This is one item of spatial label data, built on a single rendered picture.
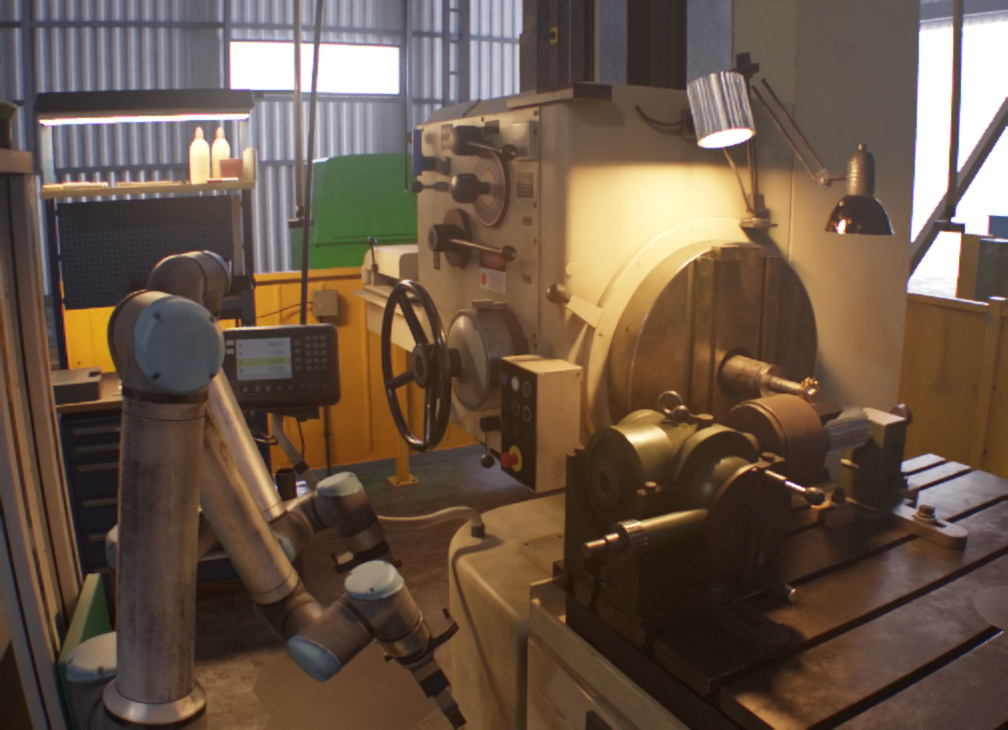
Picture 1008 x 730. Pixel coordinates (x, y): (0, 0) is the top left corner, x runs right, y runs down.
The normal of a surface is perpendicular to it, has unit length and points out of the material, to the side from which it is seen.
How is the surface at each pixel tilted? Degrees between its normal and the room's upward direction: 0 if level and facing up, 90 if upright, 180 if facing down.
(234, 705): 0
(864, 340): 90
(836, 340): 90
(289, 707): 0
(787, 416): 36
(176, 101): 58
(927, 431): 90
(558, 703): 90
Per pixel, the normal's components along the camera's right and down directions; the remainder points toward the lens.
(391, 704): 0.00, -0.98
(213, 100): 0.35, -0.36
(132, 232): 0.41, 0.19
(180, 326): 0.68, 0.03
